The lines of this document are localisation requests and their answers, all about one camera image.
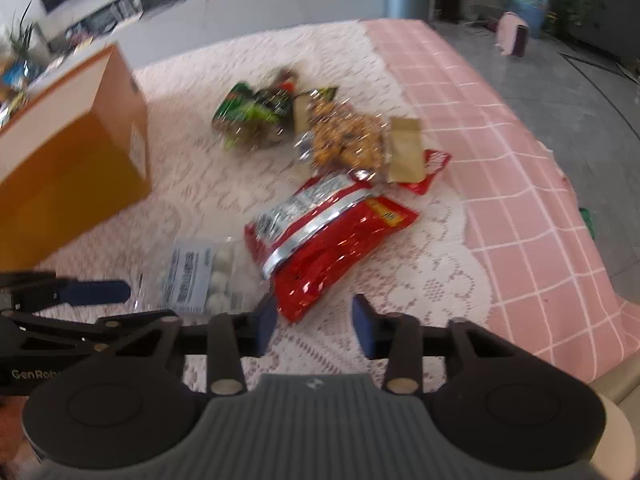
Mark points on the red packet with white label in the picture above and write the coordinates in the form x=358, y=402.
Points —
x=300, y=210

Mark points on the pink stool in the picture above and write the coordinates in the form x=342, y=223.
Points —
x=507, y=32

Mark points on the white marble cabinet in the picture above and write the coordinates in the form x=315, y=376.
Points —
x=250, y=15

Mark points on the orange cardboard box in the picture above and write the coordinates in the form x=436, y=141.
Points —
x=60, y=185

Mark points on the shiny red snack packet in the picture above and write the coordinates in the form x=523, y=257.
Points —
x=330, y=260

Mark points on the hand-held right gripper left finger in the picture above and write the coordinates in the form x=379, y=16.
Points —
x=265, y=326

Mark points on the small green object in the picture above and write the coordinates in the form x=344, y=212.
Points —
x=588, y=222

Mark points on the clear packet of white balls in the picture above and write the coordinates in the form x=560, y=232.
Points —
x=220, y=270

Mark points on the clear packet of brown snacks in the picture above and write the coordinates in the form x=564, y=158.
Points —
x=345, y=135

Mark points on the green plant in glass vase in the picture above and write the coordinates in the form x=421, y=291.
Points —
x=21, y=40

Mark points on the green snack packet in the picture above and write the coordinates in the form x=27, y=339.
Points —
x=245, y=110

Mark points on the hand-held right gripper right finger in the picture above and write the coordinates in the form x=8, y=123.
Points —
x=362, y=329

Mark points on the blue water bottle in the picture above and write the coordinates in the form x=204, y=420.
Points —
x=527, y=2

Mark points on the small red snack packet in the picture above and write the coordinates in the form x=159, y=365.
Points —
x=435, y=167

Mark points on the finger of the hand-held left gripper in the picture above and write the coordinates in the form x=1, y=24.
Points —
x=95, y=292
x=60, y=332

